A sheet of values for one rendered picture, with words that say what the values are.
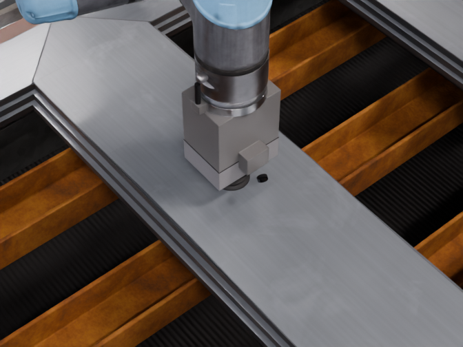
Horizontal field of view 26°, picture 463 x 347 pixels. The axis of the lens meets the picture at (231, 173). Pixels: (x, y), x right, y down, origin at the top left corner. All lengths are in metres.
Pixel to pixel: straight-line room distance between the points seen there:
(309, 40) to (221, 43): 0.62
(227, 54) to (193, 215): 0.23
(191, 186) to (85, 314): 0.22
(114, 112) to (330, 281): 0.35
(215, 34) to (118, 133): 0.30
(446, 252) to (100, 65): 0.50
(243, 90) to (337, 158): 0.42
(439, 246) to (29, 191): 0.54
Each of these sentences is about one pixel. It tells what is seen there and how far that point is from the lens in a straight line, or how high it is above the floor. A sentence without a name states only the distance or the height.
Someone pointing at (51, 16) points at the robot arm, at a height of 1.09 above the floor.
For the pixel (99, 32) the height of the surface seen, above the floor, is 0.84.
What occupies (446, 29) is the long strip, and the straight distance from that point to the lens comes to 1.37.
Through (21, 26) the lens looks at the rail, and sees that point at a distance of 1.40.
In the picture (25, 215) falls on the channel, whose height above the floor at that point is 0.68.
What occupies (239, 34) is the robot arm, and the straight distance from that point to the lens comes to 0.95.
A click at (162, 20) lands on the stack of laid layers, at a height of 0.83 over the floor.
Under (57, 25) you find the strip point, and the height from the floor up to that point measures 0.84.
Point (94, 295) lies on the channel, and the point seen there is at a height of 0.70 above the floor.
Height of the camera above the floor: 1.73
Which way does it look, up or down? 49 degrees down
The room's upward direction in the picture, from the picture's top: straight up
